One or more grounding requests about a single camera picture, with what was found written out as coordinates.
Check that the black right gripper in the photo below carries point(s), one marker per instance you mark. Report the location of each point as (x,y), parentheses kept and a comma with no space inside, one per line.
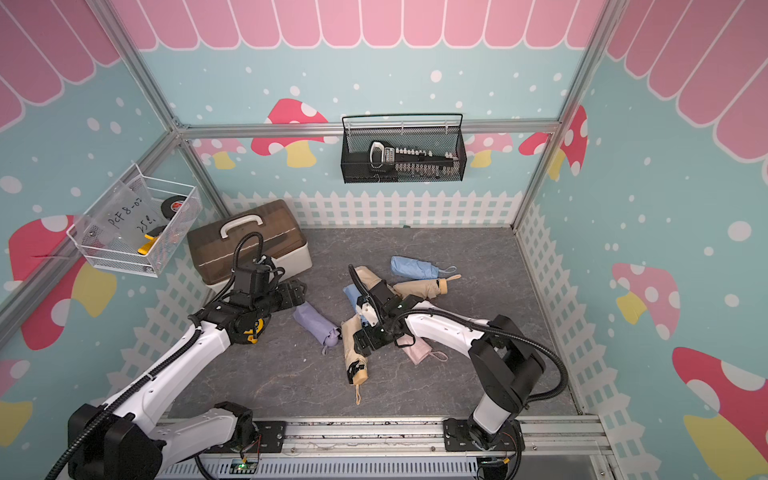
(371,343)

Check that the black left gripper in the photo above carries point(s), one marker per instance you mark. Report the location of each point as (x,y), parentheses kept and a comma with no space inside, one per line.
(288,301)

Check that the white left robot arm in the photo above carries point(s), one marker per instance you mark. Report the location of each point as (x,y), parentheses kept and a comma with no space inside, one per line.
(121,438)

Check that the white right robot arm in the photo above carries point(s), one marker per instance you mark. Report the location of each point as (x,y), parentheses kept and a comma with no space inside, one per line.
(513,370)

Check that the beige sleeved umbrella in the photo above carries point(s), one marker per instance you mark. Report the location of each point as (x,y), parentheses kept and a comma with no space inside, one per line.
(425,289)

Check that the light blue sleeved umbrella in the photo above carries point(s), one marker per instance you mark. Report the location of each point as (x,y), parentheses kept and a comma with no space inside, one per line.
(352,294)

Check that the small blue sleeved umbrella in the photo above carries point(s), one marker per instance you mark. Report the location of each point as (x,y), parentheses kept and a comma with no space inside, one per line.
(415,269)

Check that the yellow tape measure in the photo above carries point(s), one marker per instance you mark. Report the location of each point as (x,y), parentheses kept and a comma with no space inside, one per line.
(252,335)

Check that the pink sleeved umbrella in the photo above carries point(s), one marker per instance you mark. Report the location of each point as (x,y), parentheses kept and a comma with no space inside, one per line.
(418,349)

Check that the purple sleeved umbrella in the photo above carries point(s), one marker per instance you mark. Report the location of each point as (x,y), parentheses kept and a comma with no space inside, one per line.
(324,331)

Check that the black tape roll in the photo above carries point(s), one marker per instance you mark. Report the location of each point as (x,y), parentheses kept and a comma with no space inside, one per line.
(171,205)

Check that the yellow tool in bin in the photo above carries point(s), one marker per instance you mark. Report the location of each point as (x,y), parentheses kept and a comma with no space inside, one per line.
(151,238)

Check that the socket set in basket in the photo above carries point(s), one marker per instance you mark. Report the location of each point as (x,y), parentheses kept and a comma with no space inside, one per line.
(412,164)

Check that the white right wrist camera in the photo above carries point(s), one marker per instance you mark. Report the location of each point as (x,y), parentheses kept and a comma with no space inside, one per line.
(367,312)

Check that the black wire mesh basket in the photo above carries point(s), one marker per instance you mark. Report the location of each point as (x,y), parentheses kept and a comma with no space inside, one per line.
(438,132)

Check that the clear plastic wall bin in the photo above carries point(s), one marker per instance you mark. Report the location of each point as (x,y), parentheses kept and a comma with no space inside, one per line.
(110,232)

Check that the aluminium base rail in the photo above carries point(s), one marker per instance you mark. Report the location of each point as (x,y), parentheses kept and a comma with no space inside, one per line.
(426,447)

